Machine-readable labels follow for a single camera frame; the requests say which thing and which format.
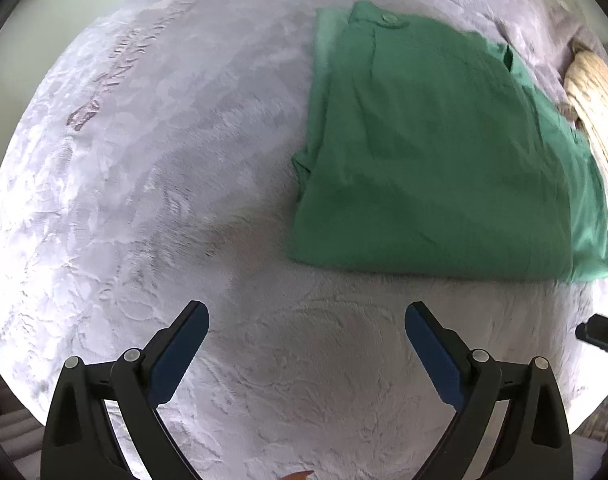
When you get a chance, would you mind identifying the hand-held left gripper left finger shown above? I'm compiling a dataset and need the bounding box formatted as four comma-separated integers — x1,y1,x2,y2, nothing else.
40,300,211,480

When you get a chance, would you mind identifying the green work jacket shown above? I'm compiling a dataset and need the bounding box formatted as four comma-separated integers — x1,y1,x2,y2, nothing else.
290,0,608,283

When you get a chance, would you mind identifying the lavender plush blanket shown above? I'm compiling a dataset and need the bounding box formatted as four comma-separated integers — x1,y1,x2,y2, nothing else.
0,0,608,480

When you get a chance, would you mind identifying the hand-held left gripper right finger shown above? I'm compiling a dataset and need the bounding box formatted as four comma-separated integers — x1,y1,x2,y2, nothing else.
405,301,573,480

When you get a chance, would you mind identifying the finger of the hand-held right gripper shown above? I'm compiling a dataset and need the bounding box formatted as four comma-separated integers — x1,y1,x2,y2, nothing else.
575,312,608,359

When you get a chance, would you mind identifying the cream striped quilt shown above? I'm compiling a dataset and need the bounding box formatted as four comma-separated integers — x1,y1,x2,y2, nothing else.
564,50,608,186

